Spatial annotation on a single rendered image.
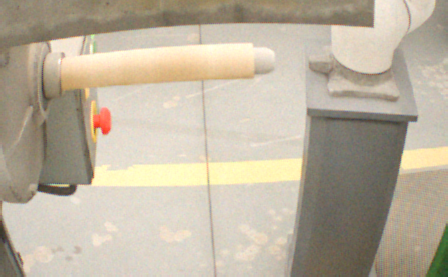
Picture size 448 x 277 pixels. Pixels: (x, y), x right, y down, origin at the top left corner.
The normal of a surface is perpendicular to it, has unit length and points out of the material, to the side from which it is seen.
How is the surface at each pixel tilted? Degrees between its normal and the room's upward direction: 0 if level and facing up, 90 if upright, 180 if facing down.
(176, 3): 90
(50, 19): 90
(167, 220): 0
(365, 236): 90
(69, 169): 90
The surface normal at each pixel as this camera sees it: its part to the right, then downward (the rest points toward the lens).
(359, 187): -0.07, 0.63
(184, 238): 0.00, -0.77
